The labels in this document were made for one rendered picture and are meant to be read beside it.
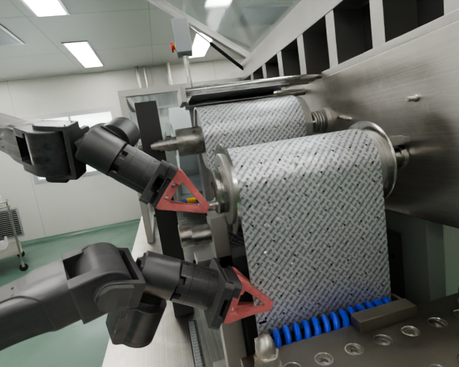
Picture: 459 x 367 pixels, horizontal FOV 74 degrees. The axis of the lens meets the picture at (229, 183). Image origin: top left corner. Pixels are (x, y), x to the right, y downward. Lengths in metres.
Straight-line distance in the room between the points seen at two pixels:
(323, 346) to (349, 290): 0.11
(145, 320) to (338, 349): 0.26
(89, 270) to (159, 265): 0.09
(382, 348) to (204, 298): 0.24
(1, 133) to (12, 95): 5.92
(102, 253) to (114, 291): 0.05
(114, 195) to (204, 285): 5.70
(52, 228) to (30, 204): 0.55
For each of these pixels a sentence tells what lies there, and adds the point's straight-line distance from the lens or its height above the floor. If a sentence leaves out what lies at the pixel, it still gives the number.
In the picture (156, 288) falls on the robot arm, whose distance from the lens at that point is 0.43.
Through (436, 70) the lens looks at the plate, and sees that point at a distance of 0.58.
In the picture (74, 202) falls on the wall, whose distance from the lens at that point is 6.25.
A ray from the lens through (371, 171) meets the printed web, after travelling 0.53.
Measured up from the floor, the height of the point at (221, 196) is 1.25.
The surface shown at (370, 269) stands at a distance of 0.57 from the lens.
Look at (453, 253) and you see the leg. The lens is 0.89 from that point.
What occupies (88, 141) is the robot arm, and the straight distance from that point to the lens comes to 0.46.
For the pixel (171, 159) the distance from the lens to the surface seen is 1.45.
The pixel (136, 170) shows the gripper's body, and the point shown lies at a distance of 0.45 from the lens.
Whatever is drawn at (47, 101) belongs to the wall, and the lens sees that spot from 6.31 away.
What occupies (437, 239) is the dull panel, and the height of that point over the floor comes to 1.10.
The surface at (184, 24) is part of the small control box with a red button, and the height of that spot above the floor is 1.69.
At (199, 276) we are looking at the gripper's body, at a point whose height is 1.15.
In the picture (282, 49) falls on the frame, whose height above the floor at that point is 1.58.
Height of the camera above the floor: 1.33
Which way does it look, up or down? 9 degrees down
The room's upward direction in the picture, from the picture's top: 9 degrees counter-clockwise
